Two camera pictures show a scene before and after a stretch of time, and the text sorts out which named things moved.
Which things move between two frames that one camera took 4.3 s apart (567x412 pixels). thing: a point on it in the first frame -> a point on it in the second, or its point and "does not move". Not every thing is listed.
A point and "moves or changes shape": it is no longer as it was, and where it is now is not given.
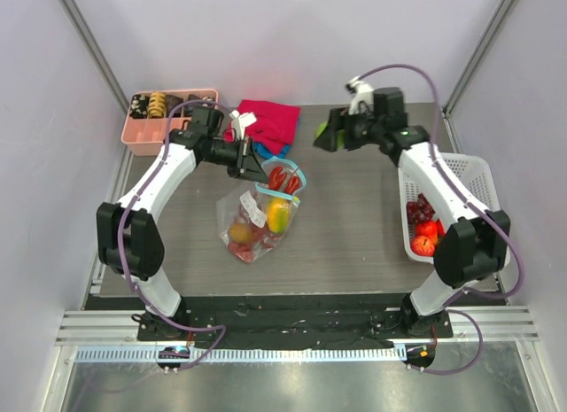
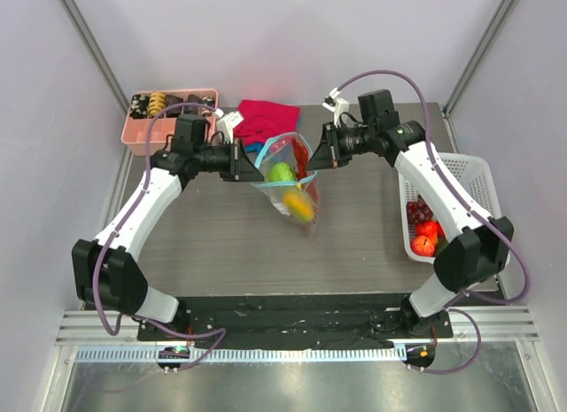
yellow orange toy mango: [278, 211] -> [299, 206]
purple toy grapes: [419, 210] does not move
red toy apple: [423, 244] does not move
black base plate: [295, 321] does not move
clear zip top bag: [252, 218] -> [290, 178]
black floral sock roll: [139, 106] does not move
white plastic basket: [477, 175] does not move
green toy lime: [341, 135] moves or changes shape
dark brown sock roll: [171, 102] does not move
